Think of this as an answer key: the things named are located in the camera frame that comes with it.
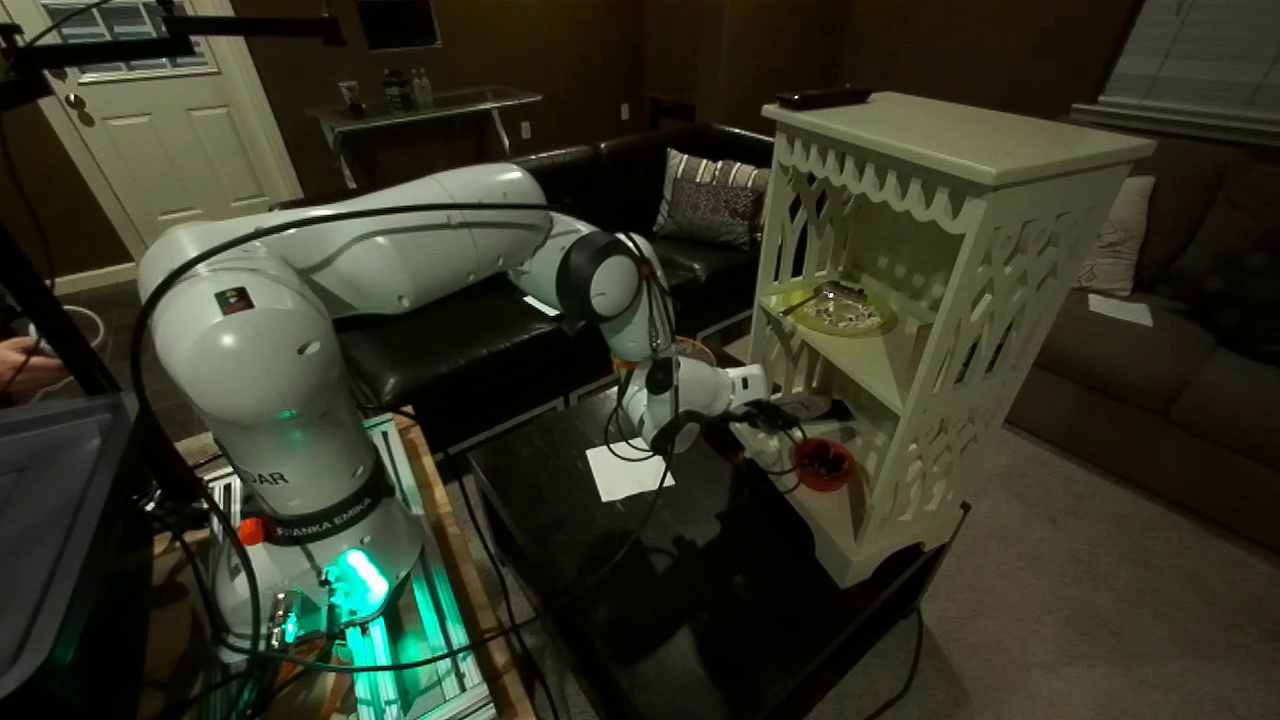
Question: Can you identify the dark cushion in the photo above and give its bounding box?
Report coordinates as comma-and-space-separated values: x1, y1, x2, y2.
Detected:
1159, 155, 1280, 367

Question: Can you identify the light patterned pillow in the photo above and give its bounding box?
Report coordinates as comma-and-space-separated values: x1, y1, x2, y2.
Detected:
1079, 173, 1159, 299

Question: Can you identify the yellow-green paper sheet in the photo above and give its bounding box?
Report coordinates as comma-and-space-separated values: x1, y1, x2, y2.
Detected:
759, 274, 838, 325

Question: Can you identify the grey patterned pillow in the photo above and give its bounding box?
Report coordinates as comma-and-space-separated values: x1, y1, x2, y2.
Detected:
648, 145, 777, 251

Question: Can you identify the yellow object on shelf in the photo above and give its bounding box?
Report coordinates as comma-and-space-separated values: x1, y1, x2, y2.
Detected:
797, 272, 900, 341

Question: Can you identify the white panel door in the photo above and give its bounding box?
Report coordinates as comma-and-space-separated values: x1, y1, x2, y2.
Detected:
0, 0, 309, 261

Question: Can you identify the white lattice shelf unit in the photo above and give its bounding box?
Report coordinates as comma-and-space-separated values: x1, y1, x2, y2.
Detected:
739, 89, 1159, 592

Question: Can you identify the red bowl with dark contents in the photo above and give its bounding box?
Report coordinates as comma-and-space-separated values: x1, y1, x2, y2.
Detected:
792, 436, 859, 494

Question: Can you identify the grey remote control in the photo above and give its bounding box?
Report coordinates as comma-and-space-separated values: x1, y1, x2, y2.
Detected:
787, 416, 859, 445

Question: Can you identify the white paper sheet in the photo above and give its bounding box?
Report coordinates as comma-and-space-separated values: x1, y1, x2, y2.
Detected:
582, 436, 682, 508

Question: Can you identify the wooden base frame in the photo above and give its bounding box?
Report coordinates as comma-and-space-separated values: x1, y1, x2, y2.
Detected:
388, 408, 541, 720

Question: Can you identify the grey fabric sofa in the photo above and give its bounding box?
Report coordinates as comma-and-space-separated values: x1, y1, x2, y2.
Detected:
1003, 132, 1280, 561

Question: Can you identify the small black remote control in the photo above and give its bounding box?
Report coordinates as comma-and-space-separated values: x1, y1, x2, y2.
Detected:
777, 83, 876, 116

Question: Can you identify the dark console table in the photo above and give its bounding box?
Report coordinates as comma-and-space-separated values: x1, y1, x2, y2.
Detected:
309, 81, 550, 193

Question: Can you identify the black leather sofa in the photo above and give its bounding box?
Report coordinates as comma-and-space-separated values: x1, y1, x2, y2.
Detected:
329, 116, 781, 459

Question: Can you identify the window with blinds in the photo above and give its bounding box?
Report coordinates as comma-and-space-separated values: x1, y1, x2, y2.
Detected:
1068, 0, 1280, 150

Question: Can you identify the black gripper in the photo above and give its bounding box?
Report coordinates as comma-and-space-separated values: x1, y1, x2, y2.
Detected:
724, 393, 813, 438

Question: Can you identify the white paper note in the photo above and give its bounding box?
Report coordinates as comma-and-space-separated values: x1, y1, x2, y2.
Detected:
1085, 287, 1159, 330

